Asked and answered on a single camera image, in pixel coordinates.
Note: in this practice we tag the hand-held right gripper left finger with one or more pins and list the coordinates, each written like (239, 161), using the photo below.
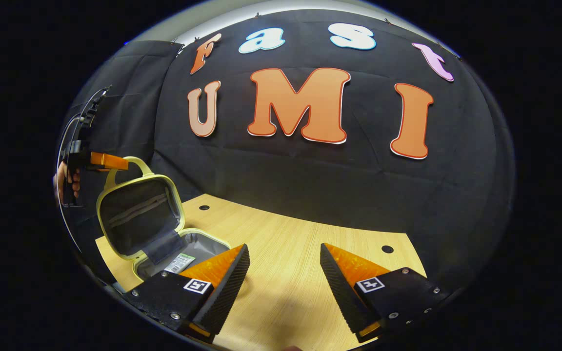
(227, 292)

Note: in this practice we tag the cream suitcase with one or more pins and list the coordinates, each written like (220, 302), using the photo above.
(134, 219)

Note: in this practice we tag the black backdrop cloth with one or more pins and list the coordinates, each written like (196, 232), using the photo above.
(286, 180)

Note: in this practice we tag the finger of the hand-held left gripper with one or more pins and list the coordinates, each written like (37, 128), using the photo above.
(81, 156)

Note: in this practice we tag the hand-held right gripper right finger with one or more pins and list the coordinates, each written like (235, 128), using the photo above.
(342, 292)

